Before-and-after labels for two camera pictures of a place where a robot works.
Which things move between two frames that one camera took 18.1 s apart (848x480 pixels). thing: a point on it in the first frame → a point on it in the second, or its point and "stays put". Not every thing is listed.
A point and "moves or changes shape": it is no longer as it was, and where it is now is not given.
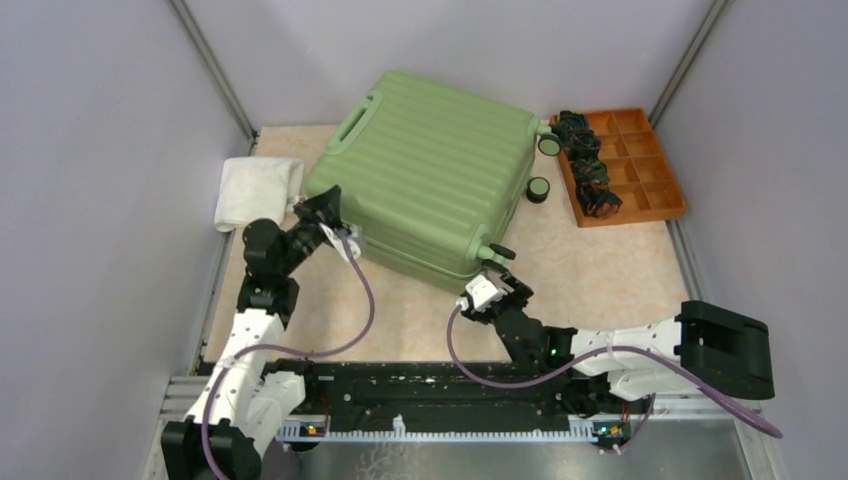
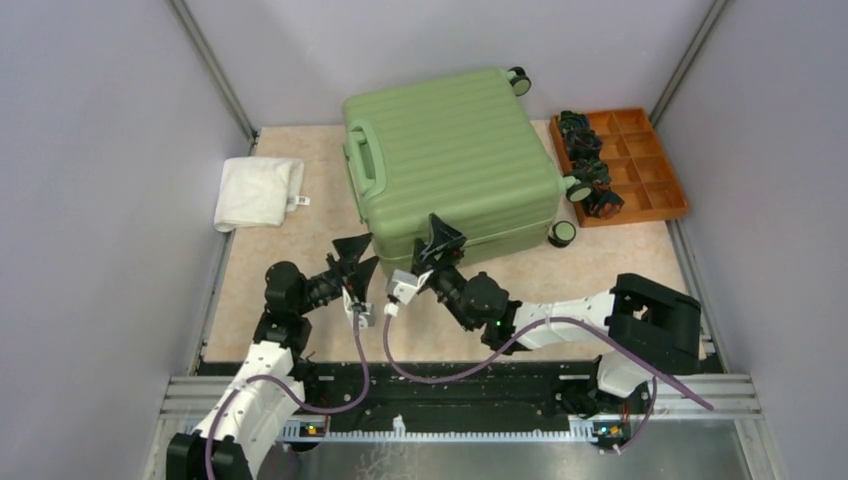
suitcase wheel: [505, 252] → [578, 192]
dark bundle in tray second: [581, 143] stays put
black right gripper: [520, 296] → [443, 238]
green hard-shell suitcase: [430, 174] moves or changes shape
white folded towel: [253, 188] stays put
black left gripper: [322, 210] → [351, 274]
